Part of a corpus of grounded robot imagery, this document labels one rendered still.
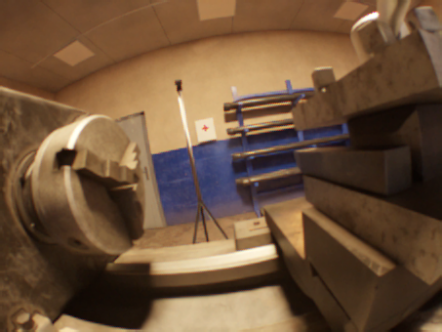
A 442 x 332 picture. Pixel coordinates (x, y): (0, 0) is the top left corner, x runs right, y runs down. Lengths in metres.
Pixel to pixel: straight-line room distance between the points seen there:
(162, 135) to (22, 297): 3.30
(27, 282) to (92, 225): 0.23
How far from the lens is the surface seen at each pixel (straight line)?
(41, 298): 0.48
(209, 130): 3.22
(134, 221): 0.36
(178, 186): 3.44
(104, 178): 0.30
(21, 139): 0.48
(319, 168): 0.18
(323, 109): 0.15
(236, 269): 0.50
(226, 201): 3.41
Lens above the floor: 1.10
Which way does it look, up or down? 3 degrees down
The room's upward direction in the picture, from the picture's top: 11 degrees counter-clockwise
